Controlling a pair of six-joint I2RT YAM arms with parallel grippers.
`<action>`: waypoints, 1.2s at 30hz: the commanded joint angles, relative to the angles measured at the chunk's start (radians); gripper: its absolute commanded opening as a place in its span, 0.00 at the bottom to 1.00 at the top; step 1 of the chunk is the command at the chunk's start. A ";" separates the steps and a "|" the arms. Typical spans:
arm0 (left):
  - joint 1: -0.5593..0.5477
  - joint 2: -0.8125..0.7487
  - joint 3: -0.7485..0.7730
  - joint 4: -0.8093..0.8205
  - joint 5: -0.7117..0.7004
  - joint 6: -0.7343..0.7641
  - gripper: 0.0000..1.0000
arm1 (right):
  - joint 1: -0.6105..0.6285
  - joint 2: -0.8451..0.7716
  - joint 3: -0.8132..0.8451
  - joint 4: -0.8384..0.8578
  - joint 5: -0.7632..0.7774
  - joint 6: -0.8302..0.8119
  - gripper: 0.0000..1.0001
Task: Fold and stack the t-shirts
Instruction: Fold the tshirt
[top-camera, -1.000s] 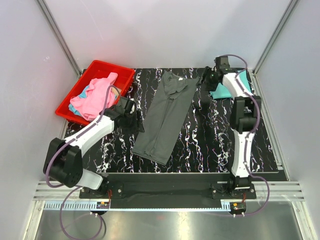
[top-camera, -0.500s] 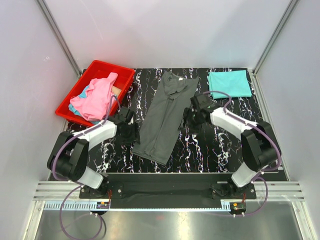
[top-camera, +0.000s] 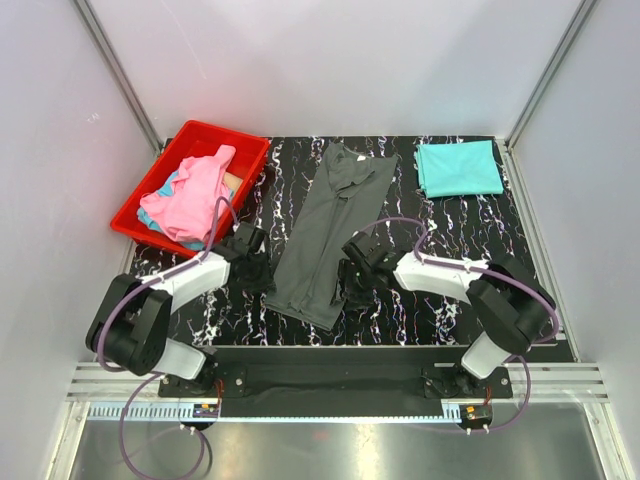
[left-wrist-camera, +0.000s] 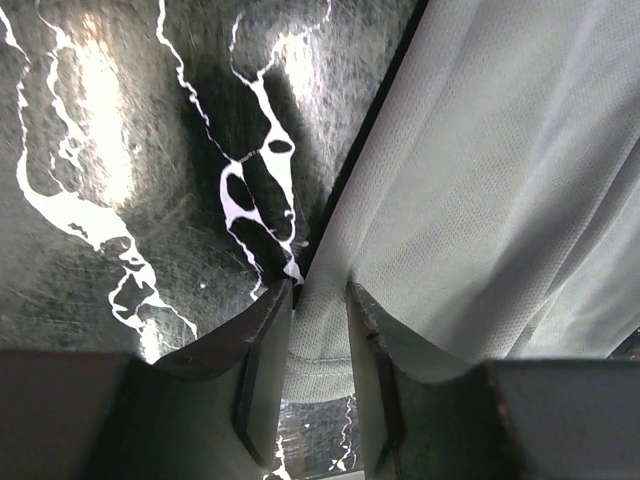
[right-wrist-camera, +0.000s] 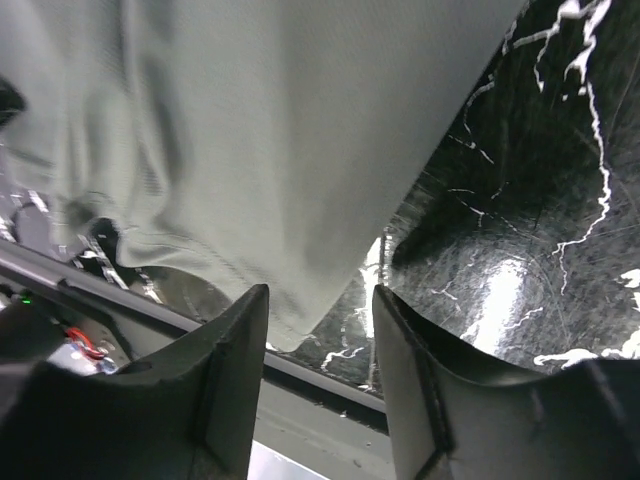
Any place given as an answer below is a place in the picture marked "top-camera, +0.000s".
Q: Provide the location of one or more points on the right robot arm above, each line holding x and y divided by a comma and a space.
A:
512, 307

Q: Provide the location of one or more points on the right aluminium frame post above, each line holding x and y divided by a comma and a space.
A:
565, 44

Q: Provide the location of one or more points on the aluminium cross rail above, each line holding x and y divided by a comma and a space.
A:
525, 420

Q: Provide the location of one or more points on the pink t-shirt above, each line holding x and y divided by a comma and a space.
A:
188, 214

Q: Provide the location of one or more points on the left aluminium frame post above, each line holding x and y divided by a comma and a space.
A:
106, 50

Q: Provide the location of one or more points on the red plastic bin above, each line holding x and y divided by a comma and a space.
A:
195, 139

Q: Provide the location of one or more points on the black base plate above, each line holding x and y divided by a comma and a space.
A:
329, 382

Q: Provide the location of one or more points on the dark grey t-shirt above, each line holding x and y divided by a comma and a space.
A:
347, 194

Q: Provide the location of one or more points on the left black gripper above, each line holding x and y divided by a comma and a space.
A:
266, 283

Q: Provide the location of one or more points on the folded teal t-shirt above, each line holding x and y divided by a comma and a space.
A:
458, 169

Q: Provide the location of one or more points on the aluminium frame post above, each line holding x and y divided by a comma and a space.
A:
565, 44
106, 50

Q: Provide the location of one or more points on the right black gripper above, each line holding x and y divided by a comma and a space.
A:
344, 288

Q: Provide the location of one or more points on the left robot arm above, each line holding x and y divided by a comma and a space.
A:
130, 331

